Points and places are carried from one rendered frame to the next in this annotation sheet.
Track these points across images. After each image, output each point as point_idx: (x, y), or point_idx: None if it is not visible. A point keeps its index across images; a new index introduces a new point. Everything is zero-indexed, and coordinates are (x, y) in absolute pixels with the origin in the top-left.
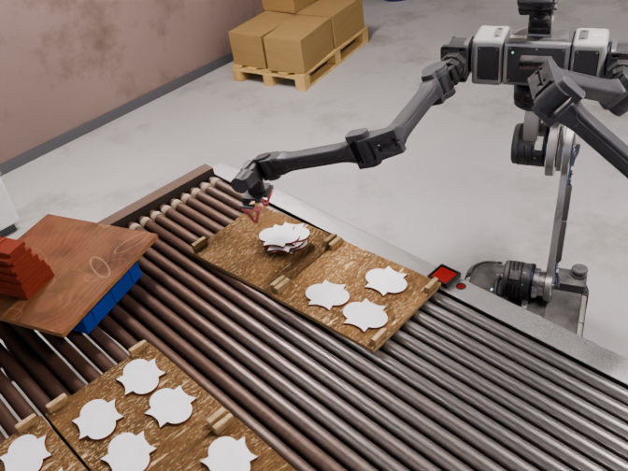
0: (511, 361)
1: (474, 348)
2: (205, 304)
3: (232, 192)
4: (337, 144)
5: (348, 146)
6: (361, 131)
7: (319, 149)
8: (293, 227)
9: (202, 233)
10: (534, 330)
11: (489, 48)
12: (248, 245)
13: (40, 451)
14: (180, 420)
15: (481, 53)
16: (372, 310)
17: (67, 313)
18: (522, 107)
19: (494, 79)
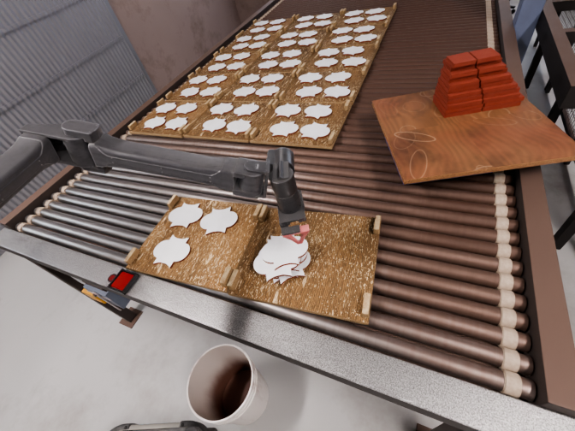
0: (93, 226)
1: (115, 227)
2: (319, 185)
3: (445, 354)
4: (122, 148)
5: (103, 132)
6: (71, 124)
7: (154, 150)
8: (274, 267)
9: (401, 254)
10: (70, 255)
11: None
12: (324, 247)
13: (331, 94)
14: (272, 126)
15: None
16: (180, 219)
17: (387, 108)
18: None
19: None
